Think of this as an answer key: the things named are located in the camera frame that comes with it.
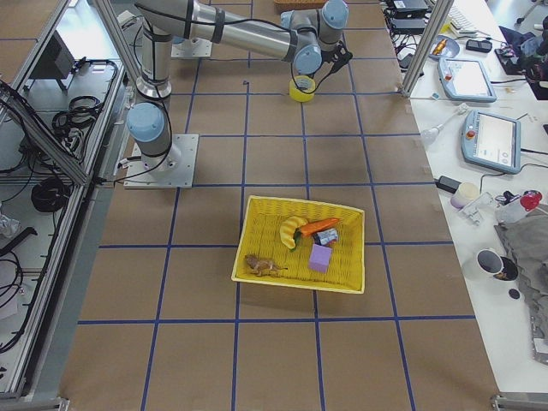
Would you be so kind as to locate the yellow tape roll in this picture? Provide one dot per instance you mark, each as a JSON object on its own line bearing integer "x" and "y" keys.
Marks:
{"x": 302, "y": 88}

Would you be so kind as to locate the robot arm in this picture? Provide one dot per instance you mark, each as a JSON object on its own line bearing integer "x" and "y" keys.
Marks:
{"x": 306, "y": 39}

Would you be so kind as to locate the yellow toy banana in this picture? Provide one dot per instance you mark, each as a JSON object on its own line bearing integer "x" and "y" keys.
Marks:
{"x": 288, "y": 228}

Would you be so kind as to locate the yellow plastic basket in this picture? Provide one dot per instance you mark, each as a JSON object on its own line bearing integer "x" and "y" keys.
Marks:
{"x": 260, "y": 236}

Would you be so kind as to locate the orange toy carrot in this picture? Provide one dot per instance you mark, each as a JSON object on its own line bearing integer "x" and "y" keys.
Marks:
{"x": 318, "y": 226}

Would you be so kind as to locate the small grey can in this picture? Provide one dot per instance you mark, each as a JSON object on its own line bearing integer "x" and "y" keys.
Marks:
{"x": 326, "y": 237}

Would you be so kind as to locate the brown toy dinosaur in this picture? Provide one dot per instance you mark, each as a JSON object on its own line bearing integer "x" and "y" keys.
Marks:
{"x": 263, "y": 266}

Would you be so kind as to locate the purple foam block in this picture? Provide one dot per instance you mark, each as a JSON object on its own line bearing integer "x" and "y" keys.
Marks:
{"x": 320, "y": 258}

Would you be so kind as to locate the black power adapter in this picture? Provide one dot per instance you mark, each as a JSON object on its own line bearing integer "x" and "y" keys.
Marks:
{"x": 447, "y": 184}

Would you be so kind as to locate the lavender cup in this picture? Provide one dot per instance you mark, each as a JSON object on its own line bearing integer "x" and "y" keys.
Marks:
{"x": 465, "y": 193}

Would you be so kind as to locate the brown wicker basket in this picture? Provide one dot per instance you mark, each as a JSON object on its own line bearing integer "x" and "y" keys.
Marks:
{"x": 289, "y": 5}

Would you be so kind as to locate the white mug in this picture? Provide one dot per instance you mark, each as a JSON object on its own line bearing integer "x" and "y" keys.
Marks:
{"x": 483, "y": 264}

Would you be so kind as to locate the far teach pendant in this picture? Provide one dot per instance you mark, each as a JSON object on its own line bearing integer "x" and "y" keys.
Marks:
{"x": 465, "y": 80}

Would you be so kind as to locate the teach pendant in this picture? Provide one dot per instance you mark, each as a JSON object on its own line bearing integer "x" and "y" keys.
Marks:
{"x": 492, "y": 141}
{"x": 465, "y": 80}

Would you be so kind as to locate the near teach pendant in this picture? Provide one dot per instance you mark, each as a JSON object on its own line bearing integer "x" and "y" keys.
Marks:
{"x": 492, "y": 141}

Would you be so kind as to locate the blue plate with brass part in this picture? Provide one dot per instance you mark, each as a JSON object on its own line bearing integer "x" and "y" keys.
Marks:
{"x": 443, "y": 46}

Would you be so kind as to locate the grey cloth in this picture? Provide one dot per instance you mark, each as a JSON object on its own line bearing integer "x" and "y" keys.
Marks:
{"x": 525, "y": 243}

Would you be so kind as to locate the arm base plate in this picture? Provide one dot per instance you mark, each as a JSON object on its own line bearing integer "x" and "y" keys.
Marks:
{"x": 177, "y": 171}
{"x": 190, "y": 48}

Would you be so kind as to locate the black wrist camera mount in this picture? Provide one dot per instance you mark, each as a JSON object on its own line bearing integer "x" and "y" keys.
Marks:
{"x": 338, "y": 57}

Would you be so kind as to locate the aluminium frame post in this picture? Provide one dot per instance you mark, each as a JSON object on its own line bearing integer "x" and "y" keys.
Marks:
{"x": 437, "y": 19}

